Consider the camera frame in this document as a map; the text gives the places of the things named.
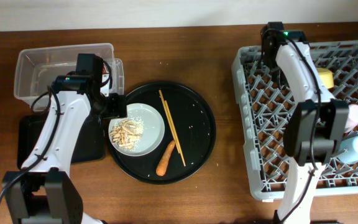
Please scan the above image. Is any grey plate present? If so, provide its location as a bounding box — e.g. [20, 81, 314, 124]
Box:
[108, 103, 165, 157]

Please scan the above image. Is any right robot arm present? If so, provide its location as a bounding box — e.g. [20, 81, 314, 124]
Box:
[260, 22, 349, 223]

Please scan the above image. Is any grey dishwasher rack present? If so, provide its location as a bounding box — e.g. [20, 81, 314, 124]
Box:
[231, 40, 358, 202]

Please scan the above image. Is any round black serving tray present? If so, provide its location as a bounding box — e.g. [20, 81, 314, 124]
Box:
[108, 82, 216, 185]

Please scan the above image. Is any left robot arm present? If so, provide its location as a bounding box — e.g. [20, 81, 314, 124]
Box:
[0, 54, 127, 223]

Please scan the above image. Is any red snack wrapper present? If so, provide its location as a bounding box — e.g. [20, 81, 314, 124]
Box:
[103, 65, 109, 75]

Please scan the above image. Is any orange carrot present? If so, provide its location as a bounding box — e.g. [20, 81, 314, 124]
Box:
[156, 140, 176, 176]

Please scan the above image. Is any clear plastic bin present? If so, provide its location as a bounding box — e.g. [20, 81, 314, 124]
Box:
[14, 43, 124, 105]

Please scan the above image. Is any blue cup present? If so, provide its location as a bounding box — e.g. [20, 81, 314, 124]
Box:
[336, 136, 358, 164]

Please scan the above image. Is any pink cup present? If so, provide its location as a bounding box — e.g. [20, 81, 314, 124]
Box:
[344, 104, 358, 133]

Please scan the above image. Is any wooden chopstick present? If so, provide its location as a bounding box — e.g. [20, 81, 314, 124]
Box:
[163, 100, 181, 154]
[158, 90, 186, 167]

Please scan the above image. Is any black rectangular tray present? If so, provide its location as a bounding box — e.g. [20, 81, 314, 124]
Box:
[17, 114, 105, 169]

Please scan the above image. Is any food scraps pile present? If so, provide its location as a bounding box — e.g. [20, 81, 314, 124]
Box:
[109, 119, 144, 151]

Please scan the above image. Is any yellow bowl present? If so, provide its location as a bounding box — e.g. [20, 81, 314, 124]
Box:
[317, 67, 334, 89]

